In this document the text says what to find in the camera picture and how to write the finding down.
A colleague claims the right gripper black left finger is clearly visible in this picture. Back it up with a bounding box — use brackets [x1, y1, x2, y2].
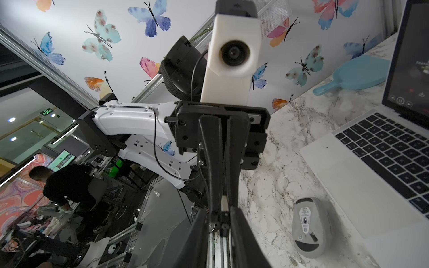
[173, 209, 209, 268]

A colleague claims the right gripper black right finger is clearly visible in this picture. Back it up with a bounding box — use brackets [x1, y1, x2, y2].
[230, 207, 271, 268]

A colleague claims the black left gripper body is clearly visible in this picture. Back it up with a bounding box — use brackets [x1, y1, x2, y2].
[165, 101, 270, 170]

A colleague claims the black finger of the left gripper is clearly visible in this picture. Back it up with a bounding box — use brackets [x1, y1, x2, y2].
[198, 115, 223, 214]
[226, 116, 250, 207]

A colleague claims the grey wireless mouse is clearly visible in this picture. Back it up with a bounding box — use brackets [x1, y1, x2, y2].
[292, 197, 332, 259]

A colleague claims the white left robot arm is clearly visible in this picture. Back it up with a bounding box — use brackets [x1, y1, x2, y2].
[78, 92, 270, 216]

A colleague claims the silver laptop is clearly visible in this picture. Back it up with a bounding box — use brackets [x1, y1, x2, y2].
[301, 1, 429, 268]

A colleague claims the person in black shirt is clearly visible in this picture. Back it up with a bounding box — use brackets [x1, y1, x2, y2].
[29, 164, 109, 234]

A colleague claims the light blue hand mirror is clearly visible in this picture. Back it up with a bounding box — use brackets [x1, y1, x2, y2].
[313, 55, 391, 96]

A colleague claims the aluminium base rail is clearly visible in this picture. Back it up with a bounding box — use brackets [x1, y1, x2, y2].
[76, 174, 235, 268]

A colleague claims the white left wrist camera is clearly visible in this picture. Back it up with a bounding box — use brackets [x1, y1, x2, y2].
[201, 1, 262, 106]

